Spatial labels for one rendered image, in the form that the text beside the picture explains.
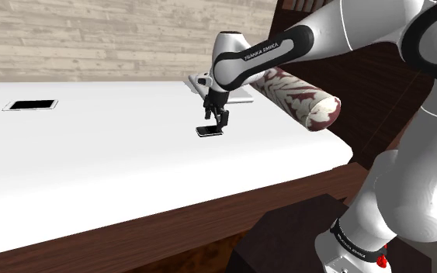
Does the white-framed black tablet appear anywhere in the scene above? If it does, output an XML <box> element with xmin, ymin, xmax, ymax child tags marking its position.
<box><xmin>1</xmin><ymin>98</ymin><xmax>59</xmax><ymax>112</ymax></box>

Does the red white patterned bolster pillow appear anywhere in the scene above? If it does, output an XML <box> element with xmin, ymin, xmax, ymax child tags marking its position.
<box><xmin>249</xmin><ymin>67</ymin><xmax>342</xmax><ymax>133</ymax></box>

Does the dark robot stand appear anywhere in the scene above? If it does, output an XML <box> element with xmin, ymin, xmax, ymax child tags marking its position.
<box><xmin>224</xmin><ymin>193</ymin><xmax>433</xmax><ymax>273</ymax></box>

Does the small black phone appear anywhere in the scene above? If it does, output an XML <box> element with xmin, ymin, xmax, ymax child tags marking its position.
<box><xmin>196</xmin><ymin>124</ymin><xmax>224</xmax><ymax>138</ymax></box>

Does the silver grey laptop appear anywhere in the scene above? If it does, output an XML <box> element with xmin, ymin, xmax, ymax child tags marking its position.
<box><xmin>188</xmin><ymin>71</ymin><xmax>255</xmax><ymax>105</ymax></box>

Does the white bed with wooden frame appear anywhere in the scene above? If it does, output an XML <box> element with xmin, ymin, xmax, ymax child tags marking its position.
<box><xmin>0</xmin><ymin>0</ymin><xmax>437</xmax><ymax>273</ymax></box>

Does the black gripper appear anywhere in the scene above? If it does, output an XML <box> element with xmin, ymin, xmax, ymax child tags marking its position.
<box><xmin>203</xmin><ymin>88</ymin><xmax>231</xmax><ymax>134</ymax></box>

